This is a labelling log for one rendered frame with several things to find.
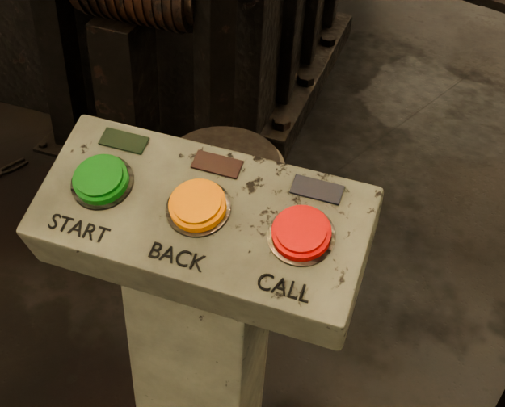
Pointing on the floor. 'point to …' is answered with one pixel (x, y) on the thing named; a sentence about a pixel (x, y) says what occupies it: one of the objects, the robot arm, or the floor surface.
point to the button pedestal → (203, 264)
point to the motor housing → (130, 55)
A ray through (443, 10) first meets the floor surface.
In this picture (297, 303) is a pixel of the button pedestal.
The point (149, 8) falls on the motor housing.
